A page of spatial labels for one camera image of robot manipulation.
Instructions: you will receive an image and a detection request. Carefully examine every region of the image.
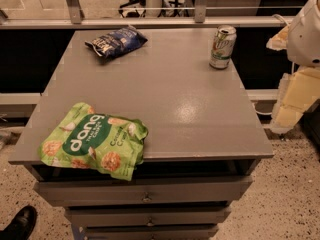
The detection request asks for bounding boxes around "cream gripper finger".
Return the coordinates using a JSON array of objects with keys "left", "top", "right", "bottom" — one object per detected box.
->
[
  {"left": 266, "top": 26, "right": 289, "bottom": 51},
  {"left": 270, "top": 67, "right": 320, "bottom": 134}
]

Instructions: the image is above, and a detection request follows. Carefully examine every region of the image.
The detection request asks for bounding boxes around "7up soda can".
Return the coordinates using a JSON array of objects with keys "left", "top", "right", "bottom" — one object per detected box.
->
[{"left": 209, "top": 25, "right": 237, "bottom": 69}]

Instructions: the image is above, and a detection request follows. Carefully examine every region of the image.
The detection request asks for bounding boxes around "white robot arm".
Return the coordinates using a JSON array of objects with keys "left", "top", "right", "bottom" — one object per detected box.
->
[{"left": 266, "top": 0, "right": 320, "bottom": 134}]

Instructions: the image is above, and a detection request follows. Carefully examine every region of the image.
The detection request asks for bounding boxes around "blue chip bag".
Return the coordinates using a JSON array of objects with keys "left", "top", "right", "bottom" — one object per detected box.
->
[{"left": 85, "top": 26, "right": 148, "bottom": 59}]

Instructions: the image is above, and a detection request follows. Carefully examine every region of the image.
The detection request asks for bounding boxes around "green rice chip bag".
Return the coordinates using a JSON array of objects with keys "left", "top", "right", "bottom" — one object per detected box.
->
[{"left": 38, "top": 102, "right": 148, "bottom": 181}]

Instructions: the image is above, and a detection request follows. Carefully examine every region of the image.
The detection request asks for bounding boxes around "grey drawer cabinet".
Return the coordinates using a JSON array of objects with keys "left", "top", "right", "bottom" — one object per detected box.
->
[{"left": 11, "top": 29, "right": 272, "bottom": 240}]

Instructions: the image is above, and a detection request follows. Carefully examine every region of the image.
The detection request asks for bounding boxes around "black office chair base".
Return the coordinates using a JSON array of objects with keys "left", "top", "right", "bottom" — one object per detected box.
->
[{"left": 118, "top": 0, "right": 186, "bottom": 18}]

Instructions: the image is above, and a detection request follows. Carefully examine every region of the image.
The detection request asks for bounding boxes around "black shoe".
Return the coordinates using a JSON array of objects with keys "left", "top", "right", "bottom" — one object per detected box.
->
[{"left": 0, "top": 205, "right": 37, "bottom": 240}]

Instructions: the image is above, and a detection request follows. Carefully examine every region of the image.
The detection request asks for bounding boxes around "white cable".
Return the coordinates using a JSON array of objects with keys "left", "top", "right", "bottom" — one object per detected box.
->
[{"left": 253, "top": 102, "right": 276, "bottom": 117}]

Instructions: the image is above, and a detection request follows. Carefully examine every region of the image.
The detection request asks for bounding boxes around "metal railing frame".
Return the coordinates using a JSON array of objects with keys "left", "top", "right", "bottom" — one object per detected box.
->
[{"left": 0, "top": 0, "right": 307, "bottom": 29}]

